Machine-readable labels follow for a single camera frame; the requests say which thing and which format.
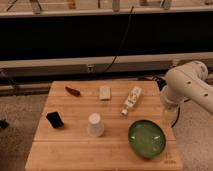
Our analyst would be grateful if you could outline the green bowl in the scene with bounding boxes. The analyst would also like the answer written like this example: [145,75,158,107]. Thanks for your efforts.
[128,120,166,159]

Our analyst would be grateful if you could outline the black eraser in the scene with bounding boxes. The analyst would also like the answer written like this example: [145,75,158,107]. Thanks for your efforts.
[46,112,64,128]

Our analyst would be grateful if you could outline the white plastic bottle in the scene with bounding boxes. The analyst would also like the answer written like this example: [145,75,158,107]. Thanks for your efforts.
[121,86,142,116]

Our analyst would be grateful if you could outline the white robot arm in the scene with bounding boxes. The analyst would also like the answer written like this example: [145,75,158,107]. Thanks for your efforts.
[160,61,213,126]

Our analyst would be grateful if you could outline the white rectangular block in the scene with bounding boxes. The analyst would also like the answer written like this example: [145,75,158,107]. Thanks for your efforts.
[99,86,111,100]

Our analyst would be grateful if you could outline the black object on floor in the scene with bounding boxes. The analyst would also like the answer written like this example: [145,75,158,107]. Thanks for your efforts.
[0,119,9,129]

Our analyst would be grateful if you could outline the black hanging cable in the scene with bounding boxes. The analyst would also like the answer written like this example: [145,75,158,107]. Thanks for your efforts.
[101,5,135,74]

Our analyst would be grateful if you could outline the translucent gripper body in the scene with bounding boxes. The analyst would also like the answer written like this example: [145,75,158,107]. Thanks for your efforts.
[162,108,177,125]

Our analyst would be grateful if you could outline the red brown chili pepper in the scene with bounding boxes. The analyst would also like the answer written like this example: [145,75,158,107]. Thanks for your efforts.
[65,86,81,97]

